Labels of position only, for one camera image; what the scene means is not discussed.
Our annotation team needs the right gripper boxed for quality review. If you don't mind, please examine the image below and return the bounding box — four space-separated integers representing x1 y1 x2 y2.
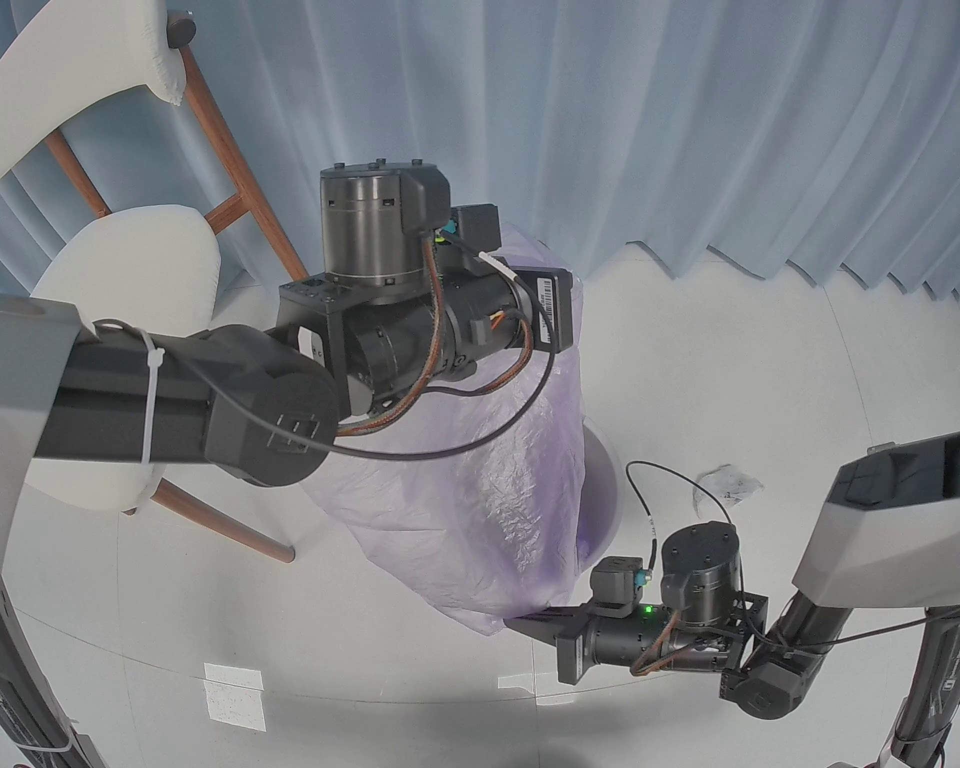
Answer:
554 605 673 687

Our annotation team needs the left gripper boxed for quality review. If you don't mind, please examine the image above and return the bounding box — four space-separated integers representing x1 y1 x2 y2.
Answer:
442 256 583 369

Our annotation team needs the purple plastic bag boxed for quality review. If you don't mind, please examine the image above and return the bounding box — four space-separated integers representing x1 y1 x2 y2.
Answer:
298 217 588 640

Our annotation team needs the clear printed wrapper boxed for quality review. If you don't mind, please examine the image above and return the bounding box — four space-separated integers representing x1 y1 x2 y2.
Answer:
693 462 765 519

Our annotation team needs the white trash bin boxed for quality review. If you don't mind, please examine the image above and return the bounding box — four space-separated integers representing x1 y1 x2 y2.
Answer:
573 416 624 579

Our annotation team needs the pale blue curtain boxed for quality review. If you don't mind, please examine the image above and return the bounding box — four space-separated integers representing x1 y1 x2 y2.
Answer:
0 0 960 303

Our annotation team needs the white cushioned wooden chair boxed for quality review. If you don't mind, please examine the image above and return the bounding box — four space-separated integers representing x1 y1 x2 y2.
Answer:
0 0 312 565

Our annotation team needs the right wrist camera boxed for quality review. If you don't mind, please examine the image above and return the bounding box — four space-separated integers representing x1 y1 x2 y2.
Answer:
588 555 648 621

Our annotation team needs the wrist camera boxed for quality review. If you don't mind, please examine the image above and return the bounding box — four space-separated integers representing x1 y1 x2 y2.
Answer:
588 555 648 621
442 203 501 260

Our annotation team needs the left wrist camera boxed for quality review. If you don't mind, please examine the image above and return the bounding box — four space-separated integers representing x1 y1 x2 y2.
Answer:
442 203 501 260

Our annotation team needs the black cable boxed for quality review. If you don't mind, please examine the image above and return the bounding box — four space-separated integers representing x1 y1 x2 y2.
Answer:
93 318 560 460
624 459 745 582

